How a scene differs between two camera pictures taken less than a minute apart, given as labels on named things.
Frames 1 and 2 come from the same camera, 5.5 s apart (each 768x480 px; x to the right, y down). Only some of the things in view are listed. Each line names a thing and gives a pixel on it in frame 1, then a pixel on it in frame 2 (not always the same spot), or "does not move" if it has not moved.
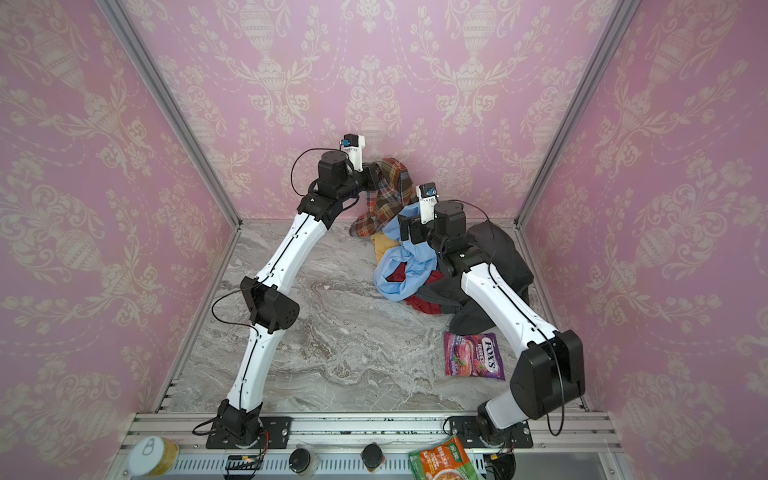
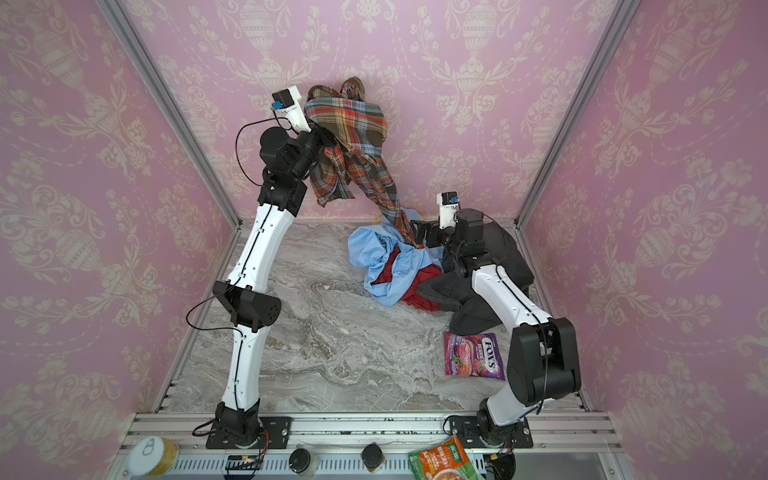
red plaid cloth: [395, 194] → [351, 125]
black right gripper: [411, 226] does not move
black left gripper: [368, 177] → [320, 136]
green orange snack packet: [444, 460] does not move
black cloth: [494, 246] does not move
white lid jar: [153, 456] does not move
